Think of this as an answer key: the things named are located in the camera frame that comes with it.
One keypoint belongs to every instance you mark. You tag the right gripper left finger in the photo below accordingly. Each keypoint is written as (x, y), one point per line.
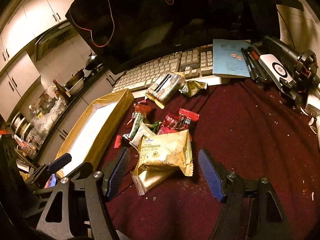
(114, 172)

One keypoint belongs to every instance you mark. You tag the red capped marker pen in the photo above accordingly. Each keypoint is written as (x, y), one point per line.
(258, 67)

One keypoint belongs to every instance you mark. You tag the green gold snack packet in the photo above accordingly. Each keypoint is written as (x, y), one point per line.
(192, 88)

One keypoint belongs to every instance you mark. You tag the steel range hood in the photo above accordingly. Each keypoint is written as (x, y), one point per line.
(53, 38)

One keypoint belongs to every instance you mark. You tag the dark sauce bottle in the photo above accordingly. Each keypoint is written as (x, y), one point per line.
(61, 90)

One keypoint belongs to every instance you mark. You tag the black marker pen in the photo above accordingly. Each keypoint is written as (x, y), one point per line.
(252, 74)

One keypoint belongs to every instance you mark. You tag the white black handheld device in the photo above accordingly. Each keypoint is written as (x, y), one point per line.
(276, 71)

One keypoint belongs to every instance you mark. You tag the green white snack packet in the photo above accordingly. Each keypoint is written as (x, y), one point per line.
(136, 124)

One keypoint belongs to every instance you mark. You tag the white mechanical keyboard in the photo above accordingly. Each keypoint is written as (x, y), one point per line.
(193, 63)

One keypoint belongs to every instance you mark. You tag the striped multi-pack snack bag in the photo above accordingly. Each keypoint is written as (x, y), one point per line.
(161, 91)

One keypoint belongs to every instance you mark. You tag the dark red table cloth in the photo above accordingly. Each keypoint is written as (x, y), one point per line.
(252, 132)

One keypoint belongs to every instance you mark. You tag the small red candy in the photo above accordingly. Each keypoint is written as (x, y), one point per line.
(117, 142)

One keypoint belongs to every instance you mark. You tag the light blue booklet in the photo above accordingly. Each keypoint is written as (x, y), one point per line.
(228, 60)

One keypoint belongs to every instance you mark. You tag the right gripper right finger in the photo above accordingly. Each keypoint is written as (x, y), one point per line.
(214, 174)

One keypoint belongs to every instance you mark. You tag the gold cracker snack packet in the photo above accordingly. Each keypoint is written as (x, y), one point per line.
(165, 152)

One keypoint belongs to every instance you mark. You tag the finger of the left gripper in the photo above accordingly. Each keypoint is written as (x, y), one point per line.
(59, 163)

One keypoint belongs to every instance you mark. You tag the gold wafer bar packet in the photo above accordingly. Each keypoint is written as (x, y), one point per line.
(147, 180)

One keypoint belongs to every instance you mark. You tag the red black candy packet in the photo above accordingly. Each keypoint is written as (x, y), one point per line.
(186, 119)

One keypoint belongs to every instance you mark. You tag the white upper wall cabinets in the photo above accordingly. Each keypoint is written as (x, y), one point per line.
(18, 71)

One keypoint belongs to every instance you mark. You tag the dark red snack packet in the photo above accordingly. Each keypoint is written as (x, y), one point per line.
(167, 126)

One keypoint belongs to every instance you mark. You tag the black wok with lid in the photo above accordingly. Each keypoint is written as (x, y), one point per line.
(92, 62)

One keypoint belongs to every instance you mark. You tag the black computer monitor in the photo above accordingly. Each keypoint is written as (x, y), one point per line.
(126, 33)

